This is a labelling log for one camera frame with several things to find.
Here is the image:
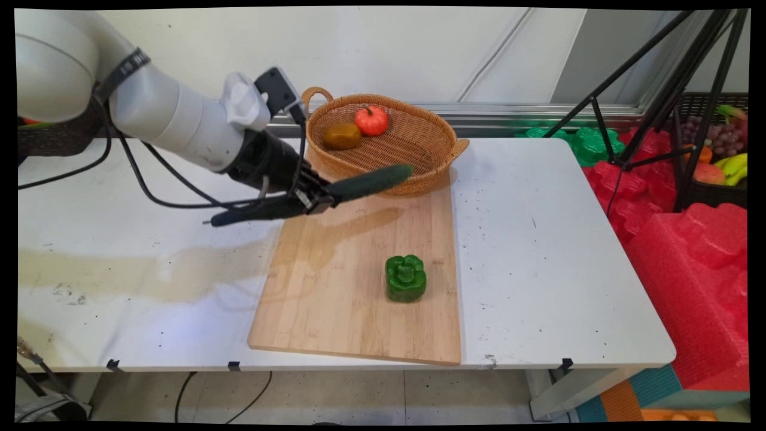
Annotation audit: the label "red toy tomato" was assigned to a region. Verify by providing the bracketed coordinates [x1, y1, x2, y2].
[354, 105, 390, 137]

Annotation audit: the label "black tripod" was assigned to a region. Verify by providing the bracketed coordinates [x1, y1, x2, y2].
[541, 8, 750, 215]

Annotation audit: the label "brown toy potato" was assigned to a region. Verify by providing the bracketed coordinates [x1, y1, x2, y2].
[323, 122, 363, 151]

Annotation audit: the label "black silver wrist camera box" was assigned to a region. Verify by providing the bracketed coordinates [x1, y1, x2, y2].
[254, 66, 307, 125]

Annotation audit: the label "grey equipment under table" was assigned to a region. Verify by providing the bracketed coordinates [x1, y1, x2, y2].
[15, 335, 94, 423]

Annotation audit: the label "yellow toy bananas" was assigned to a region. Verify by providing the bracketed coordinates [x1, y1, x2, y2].
[713, 153, 749, 187]

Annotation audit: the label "large red foam block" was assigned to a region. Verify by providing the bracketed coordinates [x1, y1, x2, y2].
[625, 202, 750, 393]

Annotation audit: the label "red foam sheet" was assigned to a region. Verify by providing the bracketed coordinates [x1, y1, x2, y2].
[583, 128, 678, 247]

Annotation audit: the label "black velcro arm strap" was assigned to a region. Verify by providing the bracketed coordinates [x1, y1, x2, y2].
[95, 48, 152, 105]

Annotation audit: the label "woven wicker basket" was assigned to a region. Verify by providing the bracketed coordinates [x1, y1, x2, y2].
[300, 86, 471, 197]

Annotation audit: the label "metal wall rail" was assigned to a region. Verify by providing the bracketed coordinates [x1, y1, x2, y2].
[266, 100, 648, 139]

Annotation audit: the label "black plastic basket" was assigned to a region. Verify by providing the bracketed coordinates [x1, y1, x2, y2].
[17, 99, 113, 158]

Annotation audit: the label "green foam sheet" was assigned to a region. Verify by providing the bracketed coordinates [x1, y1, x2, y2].
[515, 122, 627, 168]

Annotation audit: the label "white table leg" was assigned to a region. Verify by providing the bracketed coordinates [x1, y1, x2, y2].
[526, 366, 642, 422]

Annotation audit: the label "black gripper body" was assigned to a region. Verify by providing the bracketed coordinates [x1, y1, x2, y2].
[226, 128, 320, 205]

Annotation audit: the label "wooden cutting board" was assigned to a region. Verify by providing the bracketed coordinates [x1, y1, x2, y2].
[247, 148, 463, 366]

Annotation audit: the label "dark green toy cucumber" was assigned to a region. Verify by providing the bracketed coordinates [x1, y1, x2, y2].
[203, 163, 415, 229]

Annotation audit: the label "teal orange foam mat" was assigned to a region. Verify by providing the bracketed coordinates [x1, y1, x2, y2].
[574, 363, 750, 423]

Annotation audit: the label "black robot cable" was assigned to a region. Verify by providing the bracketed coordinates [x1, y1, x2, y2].
[18, 99, 114, 191]
[116, 130, 267, 211]

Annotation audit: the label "black fruit crate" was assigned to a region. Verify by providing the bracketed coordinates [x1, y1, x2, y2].
[673, 92, 750, 212]

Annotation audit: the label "purple toy grapes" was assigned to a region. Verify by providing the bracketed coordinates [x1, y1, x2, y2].
[682, 114, 746, 158]

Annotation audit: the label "green toy bell pepper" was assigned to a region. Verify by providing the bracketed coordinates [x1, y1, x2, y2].
[384, 254, 428, 303]

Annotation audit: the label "black floor cable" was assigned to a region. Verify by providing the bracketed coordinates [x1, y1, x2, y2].
[224, 371, 273, 425]
[174, 371, 199, 423]

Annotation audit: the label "orange red toy peach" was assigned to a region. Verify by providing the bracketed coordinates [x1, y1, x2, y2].
[694, 162, 727, 186]

